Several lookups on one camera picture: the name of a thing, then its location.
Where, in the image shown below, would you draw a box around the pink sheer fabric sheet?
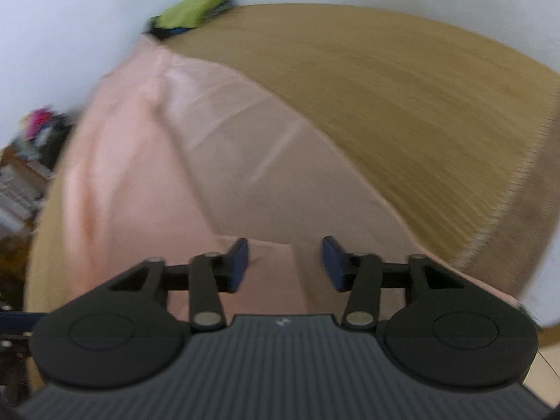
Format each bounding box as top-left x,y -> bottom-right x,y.
23,34 -> 524,323

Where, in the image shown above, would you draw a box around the green folded garment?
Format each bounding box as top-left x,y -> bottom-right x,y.
152,0 -> 232,29

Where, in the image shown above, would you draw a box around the pile of colourful clothes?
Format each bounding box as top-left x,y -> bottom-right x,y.
10,106 -> 79,171

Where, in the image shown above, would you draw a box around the blue folded garment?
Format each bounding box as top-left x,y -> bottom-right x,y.
149,27 -> 190,41

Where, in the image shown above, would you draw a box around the wooden chair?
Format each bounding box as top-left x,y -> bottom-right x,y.
1,146 -> 53,238

